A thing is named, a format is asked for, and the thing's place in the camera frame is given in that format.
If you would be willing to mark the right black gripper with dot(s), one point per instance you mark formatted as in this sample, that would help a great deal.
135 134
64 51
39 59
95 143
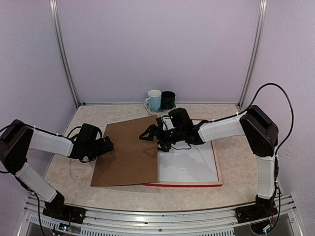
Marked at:
151 129

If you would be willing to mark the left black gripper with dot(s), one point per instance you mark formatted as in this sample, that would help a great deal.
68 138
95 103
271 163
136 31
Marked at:
109 143

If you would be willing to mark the brown backing board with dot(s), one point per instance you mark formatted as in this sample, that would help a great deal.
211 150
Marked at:
133 161

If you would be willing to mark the red and dark photo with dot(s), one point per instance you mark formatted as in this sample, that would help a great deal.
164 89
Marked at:
189 167

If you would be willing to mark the red and wood picture frame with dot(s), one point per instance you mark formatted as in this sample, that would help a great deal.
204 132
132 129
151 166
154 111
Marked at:
216 177

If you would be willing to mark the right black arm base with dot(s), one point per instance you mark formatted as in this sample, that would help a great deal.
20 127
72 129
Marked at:
262 208

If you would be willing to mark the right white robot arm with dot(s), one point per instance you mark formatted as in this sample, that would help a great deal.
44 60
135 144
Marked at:
260 131

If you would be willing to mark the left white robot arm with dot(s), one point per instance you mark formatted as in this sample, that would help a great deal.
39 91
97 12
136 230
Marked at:
18 140

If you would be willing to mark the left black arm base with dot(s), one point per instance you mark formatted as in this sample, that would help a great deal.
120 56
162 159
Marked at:
57 209

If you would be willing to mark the white plate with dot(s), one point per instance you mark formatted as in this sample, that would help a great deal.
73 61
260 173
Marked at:
160 112

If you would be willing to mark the light blue mug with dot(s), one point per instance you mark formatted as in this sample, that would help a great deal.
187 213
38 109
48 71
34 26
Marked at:
153 100

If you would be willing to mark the dark green mug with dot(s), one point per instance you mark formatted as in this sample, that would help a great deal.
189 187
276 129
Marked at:
167 100

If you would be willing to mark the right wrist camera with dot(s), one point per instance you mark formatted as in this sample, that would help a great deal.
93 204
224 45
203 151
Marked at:
161 123

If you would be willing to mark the left aluminium corner post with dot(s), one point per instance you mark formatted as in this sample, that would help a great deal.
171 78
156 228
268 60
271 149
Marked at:
62 51

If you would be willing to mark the aluminium corner post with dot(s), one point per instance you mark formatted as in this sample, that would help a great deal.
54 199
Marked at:
254 52
62 51

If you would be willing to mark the right aluminium corner post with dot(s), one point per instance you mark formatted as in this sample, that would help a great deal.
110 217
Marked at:
254 52

